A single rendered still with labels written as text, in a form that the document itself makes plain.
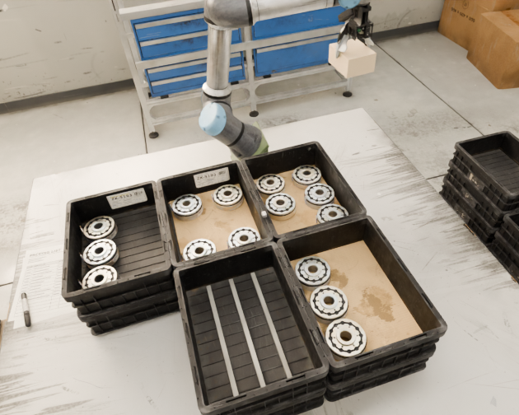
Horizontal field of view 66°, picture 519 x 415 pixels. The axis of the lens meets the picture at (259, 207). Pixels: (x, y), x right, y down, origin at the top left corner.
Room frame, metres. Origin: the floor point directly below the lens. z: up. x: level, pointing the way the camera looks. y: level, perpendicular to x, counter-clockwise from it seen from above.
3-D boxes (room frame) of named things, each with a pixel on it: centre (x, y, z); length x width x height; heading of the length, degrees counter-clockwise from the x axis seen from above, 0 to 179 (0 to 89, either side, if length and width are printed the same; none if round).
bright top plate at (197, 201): (1.00, 0.25, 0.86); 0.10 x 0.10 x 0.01
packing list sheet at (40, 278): (0.86, 0.75, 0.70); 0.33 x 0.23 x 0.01; 12
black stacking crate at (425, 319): (0.59, -0.23, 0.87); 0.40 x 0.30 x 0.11; 13
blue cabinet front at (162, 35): (2.81, 0.36, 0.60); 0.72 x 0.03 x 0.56; 102
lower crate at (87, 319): (0.84, 0.45, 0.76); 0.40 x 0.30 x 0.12; 13
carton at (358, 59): (1.54, -0.42, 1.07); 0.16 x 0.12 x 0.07; 15
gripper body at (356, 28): (1.51, -0.43, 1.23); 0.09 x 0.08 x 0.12; 15
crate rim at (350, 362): (0.59, -0.23, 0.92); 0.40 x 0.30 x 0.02; 13
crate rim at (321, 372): (0.52, 0.07, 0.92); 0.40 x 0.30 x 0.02; 13
